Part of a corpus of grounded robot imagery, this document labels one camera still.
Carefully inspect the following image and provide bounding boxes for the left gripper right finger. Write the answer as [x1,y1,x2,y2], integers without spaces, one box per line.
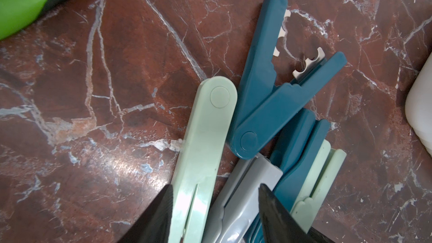
[258,183,332,243]

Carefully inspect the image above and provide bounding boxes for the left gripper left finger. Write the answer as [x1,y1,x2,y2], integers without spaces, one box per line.
[118,184,173,243]

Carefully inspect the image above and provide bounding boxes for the grey pruning pliers left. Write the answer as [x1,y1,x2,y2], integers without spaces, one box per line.
[202,154,283,243]

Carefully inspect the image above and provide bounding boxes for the teal pruning pliers middle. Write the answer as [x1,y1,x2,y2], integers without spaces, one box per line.
[270,109,331,216]

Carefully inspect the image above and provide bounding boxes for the mint pruning pliers upright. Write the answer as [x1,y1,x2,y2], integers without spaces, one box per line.
[290,140,346,233]

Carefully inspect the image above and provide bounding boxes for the mint pruning pliers left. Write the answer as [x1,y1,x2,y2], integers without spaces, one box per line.
[168,76,237,243]

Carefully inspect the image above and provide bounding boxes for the open teal pruning pliers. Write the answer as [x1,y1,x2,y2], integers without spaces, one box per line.
[227,0,347,160]

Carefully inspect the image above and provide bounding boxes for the white rectangular storage box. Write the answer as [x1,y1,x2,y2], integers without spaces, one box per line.
[405,55,432,155]

